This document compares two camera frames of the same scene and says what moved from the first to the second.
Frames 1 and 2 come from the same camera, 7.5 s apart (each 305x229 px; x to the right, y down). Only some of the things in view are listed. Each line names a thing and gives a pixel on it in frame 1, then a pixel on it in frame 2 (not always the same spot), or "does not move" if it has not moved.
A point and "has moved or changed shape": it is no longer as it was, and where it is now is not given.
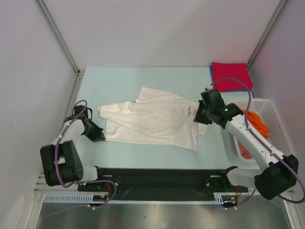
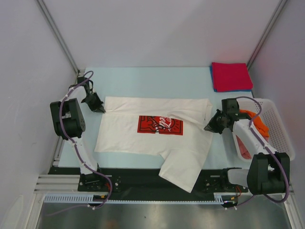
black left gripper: x=95 y=137 → x=98 y=107
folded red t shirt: x=239 y=71 does not move
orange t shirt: x=255 y=120 does not move
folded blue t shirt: x=211 y=73 does not move
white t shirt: x=157 y=117 has moved or changed shape
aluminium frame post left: x=79 y=73 does not move
